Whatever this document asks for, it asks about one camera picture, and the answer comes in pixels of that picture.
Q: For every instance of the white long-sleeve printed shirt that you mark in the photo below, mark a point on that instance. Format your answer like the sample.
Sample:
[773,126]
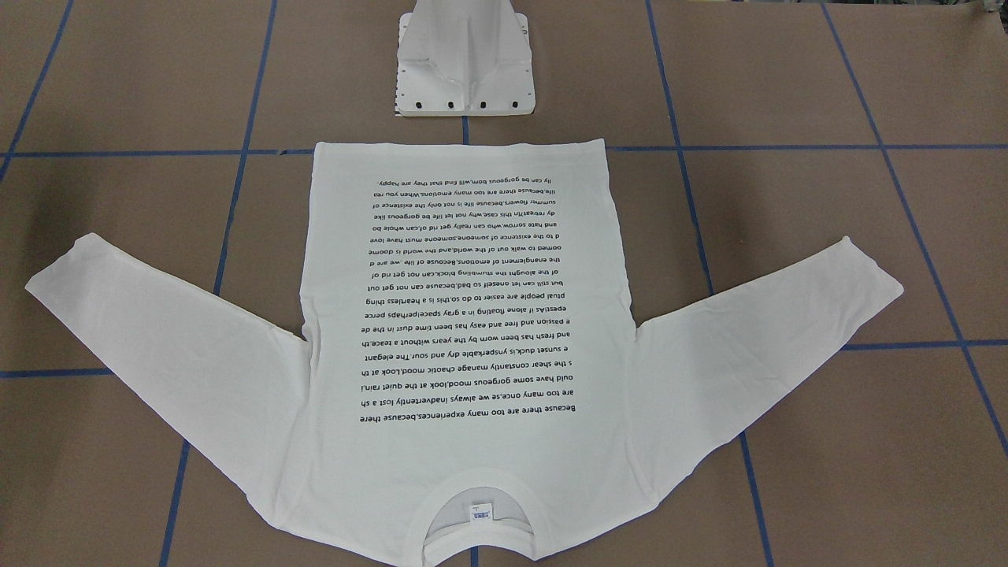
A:
[469,372]

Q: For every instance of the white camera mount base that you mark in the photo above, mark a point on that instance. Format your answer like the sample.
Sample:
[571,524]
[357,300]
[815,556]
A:
[464,58]

